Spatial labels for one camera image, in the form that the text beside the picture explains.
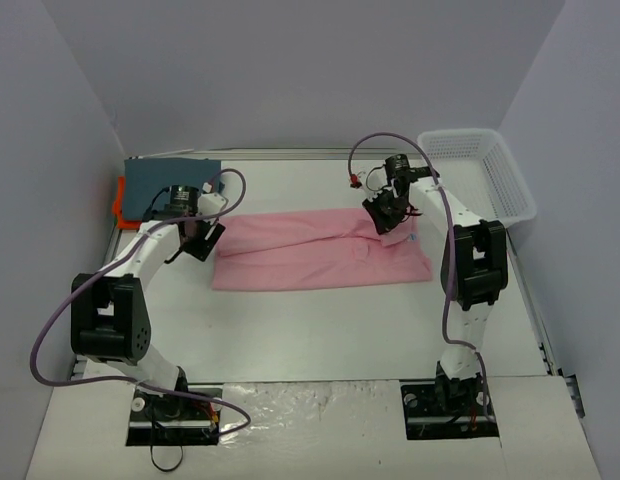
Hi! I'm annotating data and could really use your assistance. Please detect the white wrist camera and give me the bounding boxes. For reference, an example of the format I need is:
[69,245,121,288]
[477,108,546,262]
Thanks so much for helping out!
[197,182,228,216]
[350,168,388,201]

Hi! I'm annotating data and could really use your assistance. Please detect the folded teal blue t-shirt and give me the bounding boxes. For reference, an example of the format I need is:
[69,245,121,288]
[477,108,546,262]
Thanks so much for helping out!
[122,157,221,221]

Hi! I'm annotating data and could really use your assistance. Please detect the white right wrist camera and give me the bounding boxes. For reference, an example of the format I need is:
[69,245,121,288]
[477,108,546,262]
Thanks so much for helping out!
[350,168,388,201]

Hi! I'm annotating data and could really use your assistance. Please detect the white plastic basket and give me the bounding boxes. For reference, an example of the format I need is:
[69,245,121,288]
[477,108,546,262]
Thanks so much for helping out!
[417,128,537,227]

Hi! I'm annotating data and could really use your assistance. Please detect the aluminium back table rail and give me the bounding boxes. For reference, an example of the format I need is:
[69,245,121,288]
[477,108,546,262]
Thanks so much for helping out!
[138,147,419,161]

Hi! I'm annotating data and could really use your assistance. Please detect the folded orange t-shirt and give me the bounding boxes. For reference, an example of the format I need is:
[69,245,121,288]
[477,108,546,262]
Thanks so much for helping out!
[111,176,147,231]

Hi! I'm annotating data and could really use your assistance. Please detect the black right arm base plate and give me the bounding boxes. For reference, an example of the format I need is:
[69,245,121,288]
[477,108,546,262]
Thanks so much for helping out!
[400,380,499,441]

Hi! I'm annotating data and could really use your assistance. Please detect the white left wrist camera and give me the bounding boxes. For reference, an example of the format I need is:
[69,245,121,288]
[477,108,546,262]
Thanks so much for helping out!
[197,182,228,216]

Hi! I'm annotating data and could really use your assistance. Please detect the black cable loop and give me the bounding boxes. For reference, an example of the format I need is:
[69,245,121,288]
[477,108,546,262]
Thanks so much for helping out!
[148,429,187,473]

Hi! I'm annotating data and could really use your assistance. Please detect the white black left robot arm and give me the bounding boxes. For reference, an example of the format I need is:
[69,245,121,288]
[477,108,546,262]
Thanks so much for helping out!
[70,182,228,418]

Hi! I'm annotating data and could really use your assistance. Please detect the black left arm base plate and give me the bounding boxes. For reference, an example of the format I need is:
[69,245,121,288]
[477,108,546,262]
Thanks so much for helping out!
[126,388,221,447]

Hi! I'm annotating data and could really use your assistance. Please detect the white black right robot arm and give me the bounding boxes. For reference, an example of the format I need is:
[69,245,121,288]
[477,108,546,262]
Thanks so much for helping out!
[351,154,508,413]

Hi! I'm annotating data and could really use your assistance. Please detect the pink t-shirt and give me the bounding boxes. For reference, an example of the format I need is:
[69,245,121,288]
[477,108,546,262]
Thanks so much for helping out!
[212,208,433,292]

